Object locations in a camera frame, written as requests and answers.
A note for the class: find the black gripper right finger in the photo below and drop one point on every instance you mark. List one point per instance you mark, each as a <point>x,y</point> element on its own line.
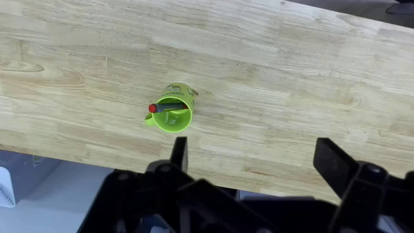
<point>332,164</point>

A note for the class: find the white ribbed plastic object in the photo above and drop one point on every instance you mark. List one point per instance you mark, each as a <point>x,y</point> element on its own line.
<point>5,187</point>

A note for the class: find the red capped marker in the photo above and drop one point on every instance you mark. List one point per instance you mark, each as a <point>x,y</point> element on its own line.
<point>163,107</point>

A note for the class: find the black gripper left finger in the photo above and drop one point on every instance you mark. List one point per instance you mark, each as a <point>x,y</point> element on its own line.
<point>180,152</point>

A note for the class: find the yellow-green printed mug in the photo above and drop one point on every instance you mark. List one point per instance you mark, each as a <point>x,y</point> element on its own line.
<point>177,116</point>

